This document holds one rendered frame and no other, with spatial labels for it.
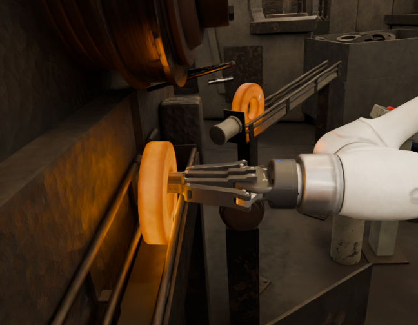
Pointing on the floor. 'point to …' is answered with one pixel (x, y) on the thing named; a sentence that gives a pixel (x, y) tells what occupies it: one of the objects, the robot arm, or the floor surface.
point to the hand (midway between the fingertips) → (160, 182)
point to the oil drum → (287, 15)
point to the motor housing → (243, 262)
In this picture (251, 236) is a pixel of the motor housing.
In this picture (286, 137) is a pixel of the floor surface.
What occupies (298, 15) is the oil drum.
